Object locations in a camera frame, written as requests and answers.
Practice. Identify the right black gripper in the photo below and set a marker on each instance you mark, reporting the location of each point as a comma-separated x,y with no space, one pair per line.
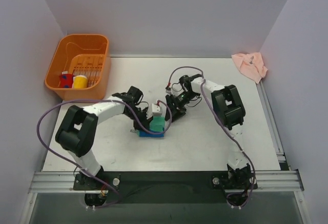
173,106

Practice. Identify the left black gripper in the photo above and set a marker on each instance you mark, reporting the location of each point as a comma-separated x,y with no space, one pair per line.
143,122

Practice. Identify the green blue yellow towel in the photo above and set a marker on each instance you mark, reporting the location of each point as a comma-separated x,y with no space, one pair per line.
156,125

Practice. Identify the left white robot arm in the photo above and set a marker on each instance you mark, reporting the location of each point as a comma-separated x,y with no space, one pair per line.
76,132

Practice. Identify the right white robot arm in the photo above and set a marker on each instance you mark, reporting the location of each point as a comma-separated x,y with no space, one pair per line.
228,110

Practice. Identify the yellow rolled towel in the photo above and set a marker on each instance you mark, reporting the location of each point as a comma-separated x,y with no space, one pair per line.
80,82

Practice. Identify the orange plastic basket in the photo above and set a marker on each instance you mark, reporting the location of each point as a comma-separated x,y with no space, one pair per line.
80,54

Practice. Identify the red rolled towel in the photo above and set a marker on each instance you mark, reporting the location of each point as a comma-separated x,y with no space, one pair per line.
66,80

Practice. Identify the pink crumpled towel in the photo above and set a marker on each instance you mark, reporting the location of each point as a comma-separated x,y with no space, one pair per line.
251,65

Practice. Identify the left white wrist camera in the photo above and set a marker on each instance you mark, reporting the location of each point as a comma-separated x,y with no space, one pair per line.
156,110

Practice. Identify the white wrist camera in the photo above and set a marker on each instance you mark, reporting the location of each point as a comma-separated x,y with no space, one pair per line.
156,110
168,89

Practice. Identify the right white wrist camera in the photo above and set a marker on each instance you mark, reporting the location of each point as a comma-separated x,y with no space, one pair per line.
168,89

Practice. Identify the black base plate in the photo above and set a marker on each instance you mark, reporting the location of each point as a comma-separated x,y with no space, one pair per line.
169,194

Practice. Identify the aluminium frame rail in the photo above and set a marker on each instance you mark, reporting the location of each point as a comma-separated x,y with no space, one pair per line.
66,182

